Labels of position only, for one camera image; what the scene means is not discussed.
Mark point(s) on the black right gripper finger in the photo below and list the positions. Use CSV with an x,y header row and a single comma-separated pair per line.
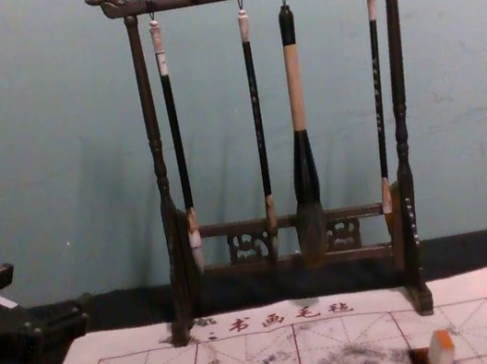
x,y
421,362

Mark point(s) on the orange and white seal block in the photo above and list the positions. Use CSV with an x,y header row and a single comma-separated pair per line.
x,y
440,352

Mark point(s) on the white felt mat red grid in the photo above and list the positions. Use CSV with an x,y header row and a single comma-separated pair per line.
x,y
263,356

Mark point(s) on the dark carved wooden brush rack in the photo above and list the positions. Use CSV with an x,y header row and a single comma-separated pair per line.
x,y
158,168

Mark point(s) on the thin black brush printed cap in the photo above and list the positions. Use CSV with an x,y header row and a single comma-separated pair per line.
x,y
179,155

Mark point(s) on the thin black brush pale cap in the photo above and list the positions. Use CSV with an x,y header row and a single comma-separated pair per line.
x,y
380,112
260,142

